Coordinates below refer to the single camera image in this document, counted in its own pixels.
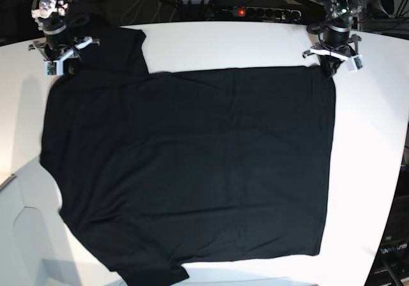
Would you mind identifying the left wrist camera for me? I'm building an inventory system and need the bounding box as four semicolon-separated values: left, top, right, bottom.
347;54;365;72

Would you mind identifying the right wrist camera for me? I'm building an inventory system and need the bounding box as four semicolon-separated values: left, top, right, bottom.
44;60;64;76

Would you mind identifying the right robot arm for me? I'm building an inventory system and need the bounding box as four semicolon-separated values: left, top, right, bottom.
28;0;100;76

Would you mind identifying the black T-shirt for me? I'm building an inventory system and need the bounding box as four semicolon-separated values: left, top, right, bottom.
40;29;336;285

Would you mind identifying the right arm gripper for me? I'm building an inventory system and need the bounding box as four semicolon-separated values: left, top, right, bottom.
29;27;100;75

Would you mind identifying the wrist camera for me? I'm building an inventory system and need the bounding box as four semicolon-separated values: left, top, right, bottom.
347;54;365;72
44;60;64;76

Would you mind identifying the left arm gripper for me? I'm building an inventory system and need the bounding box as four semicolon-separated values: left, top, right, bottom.
302;24;361;77

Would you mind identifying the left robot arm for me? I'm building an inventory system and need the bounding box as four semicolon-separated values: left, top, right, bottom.
302;0;364;79

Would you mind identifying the black power strip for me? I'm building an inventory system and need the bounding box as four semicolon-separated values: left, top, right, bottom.
219;7;302;23

